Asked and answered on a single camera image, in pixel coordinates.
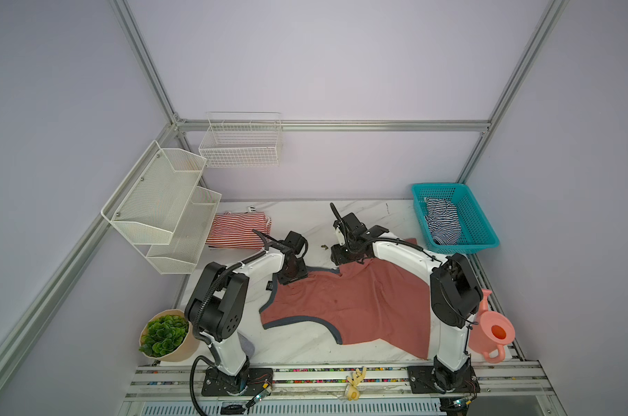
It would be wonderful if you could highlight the red tank top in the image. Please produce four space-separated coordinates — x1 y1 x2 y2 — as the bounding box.
259 258 431 359

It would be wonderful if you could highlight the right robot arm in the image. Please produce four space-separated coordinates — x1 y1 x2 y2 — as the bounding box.
329 203 483 393

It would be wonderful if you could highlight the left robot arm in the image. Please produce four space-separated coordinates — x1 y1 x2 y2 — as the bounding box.
185 231 309 377

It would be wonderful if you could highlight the red white striped folded top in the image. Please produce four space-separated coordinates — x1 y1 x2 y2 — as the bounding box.
206 213 272 251

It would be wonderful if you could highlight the navy white striped top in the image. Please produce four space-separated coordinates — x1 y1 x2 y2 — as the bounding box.
425 198 462 245

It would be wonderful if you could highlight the teal plastic basket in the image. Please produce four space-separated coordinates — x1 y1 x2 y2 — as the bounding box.
411 183 499 255

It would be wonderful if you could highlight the white mesh lower shelf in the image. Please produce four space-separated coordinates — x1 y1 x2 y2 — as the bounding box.
147 187 222 275

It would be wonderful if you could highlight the potted green plant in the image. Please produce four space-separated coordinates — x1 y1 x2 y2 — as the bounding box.
139 310 199 362

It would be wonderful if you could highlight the pink watering can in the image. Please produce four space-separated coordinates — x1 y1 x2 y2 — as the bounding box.
469 289 516 364

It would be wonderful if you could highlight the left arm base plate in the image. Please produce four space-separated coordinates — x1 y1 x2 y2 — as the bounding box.
200 367 274 397

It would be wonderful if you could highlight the white wire wall basket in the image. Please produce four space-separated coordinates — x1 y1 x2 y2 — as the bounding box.
199 112 283 168

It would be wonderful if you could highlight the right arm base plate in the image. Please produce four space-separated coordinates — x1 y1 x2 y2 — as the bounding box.
407 365 480 395

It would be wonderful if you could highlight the aluminium front rail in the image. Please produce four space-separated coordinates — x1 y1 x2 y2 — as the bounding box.
124 361 555 401

